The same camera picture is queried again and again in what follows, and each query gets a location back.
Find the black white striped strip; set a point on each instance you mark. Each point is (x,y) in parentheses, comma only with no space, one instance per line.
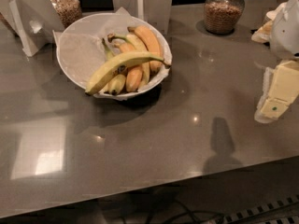
(282,211)

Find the ripe banana at right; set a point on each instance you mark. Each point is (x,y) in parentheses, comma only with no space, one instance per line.
(154,54)

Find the white folded card stand centre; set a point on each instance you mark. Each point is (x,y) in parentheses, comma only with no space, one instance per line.
(155,12)

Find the long yellow banana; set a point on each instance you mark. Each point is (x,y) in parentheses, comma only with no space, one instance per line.
(113,66)

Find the white paper bowl liner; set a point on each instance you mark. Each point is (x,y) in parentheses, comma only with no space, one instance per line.
(81,47)

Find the orange ripe banana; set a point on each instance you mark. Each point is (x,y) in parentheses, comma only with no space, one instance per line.
(135,73)

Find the glass jar of grains right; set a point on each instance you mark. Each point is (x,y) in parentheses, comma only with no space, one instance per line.
(221,16)

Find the glass jar of grains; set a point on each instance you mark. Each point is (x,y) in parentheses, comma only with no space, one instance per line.
(68,11)
(221,16)

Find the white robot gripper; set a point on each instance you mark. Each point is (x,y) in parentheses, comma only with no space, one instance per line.
(286,32)

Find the small green-stemmed banana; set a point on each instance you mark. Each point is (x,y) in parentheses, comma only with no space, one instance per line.
(116,84)

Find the white bowl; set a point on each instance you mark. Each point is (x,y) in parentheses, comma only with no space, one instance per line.
(79,52)

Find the glass jar of grains left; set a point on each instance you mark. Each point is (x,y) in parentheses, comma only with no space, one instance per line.
(68,11)

